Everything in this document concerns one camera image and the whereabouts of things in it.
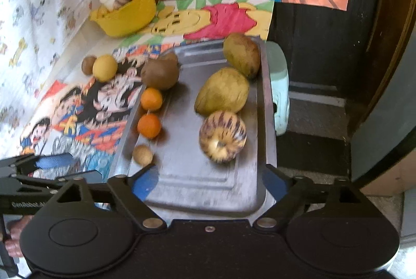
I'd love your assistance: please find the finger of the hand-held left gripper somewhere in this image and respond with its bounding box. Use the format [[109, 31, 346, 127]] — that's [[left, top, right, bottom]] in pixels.
[[0, 153, 76, 175], [15, 169, 105, 193]]

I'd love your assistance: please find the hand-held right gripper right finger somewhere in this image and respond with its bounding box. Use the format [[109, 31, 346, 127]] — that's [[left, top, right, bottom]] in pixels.
[[253, 164, 365, 231]]

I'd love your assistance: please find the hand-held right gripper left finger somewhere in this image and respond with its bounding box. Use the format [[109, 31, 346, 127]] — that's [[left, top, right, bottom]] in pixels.
[[54, 163, 168, 232]]

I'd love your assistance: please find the small tan longan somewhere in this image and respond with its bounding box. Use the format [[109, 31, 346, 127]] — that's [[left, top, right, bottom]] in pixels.
[[133, 144, 154, 166]]

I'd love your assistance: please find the metal tray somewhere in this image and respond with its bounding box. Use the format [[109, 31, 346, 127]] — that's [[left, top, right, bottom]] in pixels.
[[107, 37, 278, 219]]

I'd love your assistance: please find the small orange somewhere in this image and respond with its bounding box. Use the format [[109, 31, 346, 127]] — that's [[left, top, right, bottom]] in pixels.
[[140, 88, 163, 111], [137, 113, 162, 139]]

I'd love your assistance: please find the striped pepino melon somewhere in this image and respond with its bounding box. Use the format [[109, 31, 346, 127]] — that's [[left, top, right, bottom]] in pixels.
[[199, 110, 248, 164]]

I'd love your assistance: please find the large yellow mango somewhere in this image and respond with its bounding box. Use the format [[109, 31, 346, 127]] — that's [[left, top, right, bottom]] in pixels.
[[194, 67, 250, 116]]

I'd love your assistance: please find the brown kiwi with sticker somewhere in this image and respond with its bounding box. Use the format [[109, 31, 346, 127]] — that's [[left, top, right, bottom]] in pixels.
[[140, 58, 180, 91]]

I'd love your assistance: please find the olive green mango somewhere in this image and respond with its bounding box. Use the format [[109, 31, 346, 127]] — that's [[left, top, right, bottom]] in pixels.
[[223, 33, 261, 79]]

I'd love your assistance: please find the person's left hand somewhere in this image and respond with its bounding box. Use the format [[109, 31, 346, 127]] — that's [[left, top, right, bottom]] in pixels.
[[5, 215, 34, 257]]

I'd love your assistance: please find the grey-haired figure drawing sheet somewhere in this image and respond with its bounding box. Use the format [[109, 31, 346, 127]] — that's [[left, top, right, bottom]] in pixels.
[[31, 134, 122, 182]]

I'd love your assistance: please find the cartoon boys drawing sheet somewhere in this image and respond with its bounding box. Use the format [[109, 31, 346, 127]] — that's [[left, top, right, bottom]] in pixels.
[[19, 80, 85, 156]]

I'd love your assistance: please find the spiky-haired figure drawing sheet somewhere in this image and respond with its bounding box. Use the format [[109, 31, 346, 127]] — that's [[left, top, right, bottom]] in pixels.
[[52, 44, 178, 154]]

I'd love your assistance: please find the pale green plastic stool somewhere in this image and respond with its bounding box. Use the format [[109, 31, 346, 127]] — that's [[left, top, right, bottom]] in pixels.
[[265, 41, 291, 137]]

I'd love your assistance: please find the brown round walnut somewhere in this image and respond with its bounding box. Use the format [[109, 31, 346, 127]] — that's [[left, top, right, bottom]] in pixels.
[[81, 55, 97, 76]]

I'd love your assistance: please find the yellow lemon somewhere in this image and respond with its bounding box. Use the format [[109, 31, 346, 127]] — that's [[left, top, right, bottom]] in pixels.
[[92, 54, 118, 83]]

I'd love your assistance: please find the cardboard box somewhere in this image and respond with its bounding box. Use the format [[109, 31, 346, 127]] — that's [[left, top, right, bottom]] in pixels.
[[357, 154, 416, 199]]

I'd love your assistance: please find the white cartoon printed cloth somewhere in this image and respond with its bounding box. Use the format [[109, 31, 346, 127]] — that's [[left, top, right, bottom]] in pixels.
[[0, 0, 132, 157]]

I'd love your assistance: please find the yellow plastic bowl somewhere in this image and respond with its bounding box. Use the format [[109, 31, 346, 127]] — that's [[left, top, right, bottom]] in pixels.
[[90, 0, 159, 38]]

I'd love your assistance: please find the yellow bear drawing sheet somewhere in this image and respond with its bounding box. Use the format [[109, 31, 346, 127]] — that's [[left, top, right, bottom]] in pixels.
[[139, 0, 276, 47]]

